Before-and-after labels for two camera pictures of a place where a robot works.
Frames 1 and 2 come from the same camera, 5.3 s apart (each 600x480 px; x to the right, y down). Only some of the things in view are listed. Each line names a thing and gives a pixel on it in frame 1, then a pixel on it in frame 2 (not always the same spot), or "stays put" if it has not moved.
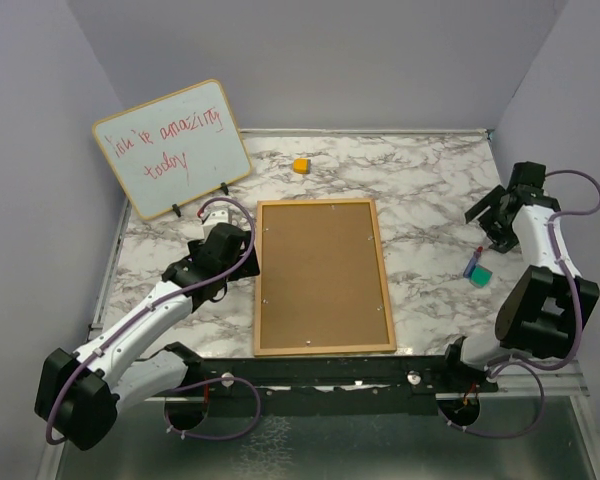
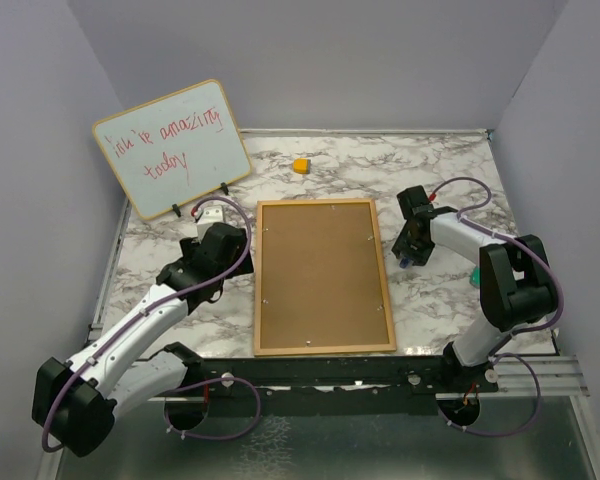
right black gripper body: [504, 236] -> [416, 249]
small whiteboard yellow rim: [176, 149] stays put
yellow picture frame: [322, 287] stays put
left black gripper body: [251, 269] stays put
